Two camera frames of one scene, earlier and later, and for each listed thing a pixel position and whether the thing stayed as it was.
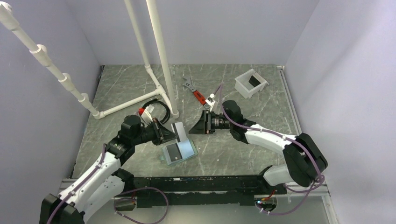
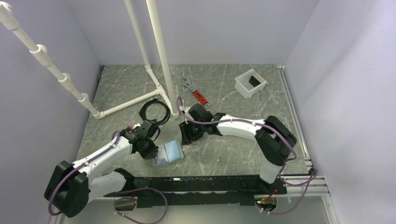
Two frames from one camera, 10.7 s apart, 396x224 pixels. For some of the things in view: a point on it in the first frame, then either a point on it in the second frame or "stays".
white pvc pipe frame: [8, 17] stays
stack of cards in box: [254, 81] stays
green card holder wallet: [168, 159] to [168, 152]
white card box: [249, 83] stays
